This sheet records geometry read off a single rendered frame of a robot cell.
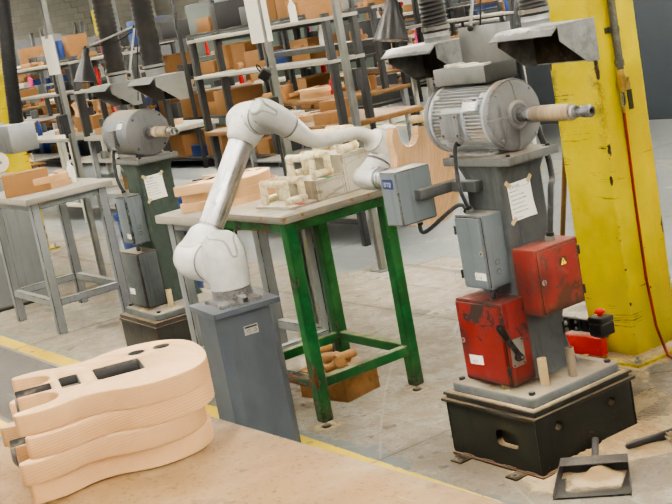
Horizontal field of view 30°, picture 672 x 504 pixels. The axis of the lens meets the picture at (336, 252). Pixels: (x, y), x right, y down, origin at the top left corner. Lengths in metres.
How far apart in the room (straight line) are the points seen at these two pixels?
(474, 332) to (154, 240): 2.81
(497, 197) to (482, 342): 0.53
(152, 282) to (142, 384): 4.43
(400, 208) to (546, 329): 0.69
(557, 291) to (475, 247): 0.32
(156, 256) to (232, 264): 2.20
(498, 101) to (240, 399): 1.49
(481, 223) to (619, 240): 1.19
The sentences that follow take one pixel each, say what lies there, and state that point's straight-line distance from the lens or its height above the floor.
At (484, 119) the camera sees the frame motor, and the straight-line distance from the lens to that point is 4.38.
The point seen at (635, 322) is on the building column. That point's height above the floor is 0.17.
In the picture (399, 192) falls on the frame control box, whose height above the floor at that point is 1.05.
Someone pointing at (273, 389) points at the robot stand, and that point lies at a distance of 4.85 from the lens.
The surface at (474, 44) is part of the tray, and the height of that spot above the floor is 1.50.
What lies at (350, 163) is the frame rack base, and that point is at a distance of 5.48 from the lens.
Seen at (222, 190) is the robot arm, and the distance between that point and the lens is 5.00.
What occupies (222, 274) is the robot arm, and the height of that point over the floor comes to 0.83.
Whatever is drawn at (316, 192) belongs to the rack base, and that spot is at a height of 0.97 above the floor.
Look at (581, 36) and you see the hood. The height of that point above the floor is 1.49.
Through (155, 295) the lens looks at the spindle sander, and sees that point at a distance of 6.95.
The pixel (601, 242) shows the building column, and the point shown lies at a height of 0.53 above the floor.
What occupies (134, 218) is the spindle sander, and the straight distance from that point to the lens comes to 6.92.
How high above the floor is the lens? 1.73
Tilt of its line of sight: 11 degrees down
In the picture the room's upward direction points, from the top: 11 degrees counter-clockwise
